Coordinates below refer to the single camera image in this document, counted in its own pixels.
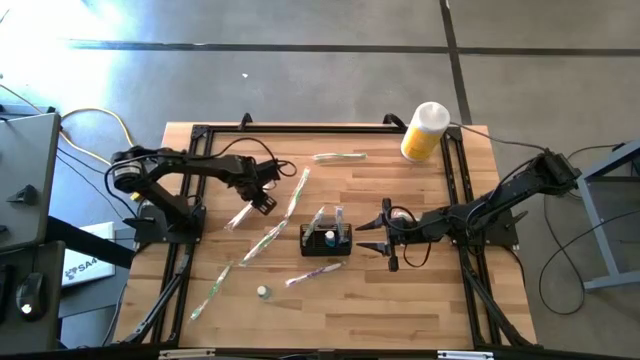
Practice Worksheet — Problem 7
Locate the black floor cable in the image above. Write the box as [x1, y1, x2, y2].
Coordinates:
[537, 207, 640, 317]

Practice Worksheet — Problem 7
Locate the dark grey desk panel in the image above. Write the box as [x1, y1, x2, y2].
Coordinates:
[0, 239, 66, 354]

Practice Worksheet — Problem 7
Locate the purple toothbrush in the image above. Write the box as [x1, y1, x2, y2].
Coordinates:
[283, 261, 347, 288]

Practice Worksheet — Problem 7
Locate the grey metal table frame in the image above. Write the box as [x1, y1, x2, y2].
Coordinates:
[574, 138, 640, 294]

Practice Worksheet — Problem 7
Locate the black computer mouse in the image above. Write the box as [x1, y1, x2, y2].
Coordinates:
[14, 271, 49, 322]

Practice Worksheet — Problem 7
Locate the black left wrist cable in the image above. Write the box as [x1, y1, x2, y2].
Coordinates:
[213, 136, 299, 179]

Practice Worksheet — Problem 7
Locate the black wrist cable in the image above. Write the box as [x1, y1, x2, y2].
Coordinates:
[383, 203, 434, 270]
[213, 136, 299, 179]

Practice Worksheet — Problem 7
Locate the silver aluminium bracket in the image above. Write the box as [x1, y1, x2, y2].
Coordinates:
[158, 348, 216, 360]
[437, 349, 495, 360]

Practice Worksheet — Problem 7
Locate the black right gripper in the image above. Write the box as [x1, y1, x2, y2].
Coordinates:
[355, 197, 438, 273]

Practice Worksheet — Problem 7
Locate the black desk beam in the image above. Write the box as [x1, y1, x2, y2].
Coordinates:
[47, 215, 136, 270]

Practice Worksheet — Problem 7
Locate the yellow wipes canister white lid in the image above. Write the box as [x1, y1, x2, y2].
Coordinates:
[399, 101, 452, 163]

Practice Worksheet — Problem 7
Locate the black aluminium table frame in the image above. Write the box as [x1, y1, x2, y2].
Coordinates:
[115, 112, 539, 350]

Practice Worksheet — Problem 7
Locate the black wire caddy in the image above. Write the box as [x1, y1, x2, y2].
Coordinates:
[298, 222, 354, 258]

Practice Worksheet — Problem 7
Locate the yellow cable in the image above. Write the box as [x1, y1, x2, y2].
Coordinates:
[0, 82, 137, 169]

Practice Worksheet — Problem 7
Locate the black desk bracket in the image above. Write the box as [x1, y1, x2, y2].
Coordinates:
[5, 183, 39, 206]

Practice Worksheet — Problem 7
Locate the black front rail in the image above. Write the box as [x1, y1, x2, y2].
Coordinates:
[0, 343, 640, 360]

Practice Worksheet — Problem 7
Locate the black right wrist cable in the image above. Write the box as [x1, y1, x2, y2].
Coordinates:
[383, 203, 434, 270]

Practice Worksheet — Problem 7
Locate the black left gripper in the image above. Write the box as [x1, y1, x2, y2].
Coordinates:
[234, 157, 283, 217]

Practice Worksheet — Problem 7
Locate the grey desk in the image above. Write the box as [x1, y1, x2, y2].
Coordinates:
[0, 112, 62, 254]

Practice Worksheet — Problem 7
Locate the white labelled box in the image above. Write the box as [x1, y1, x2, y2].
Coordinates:
[60, 221, 117, 289]

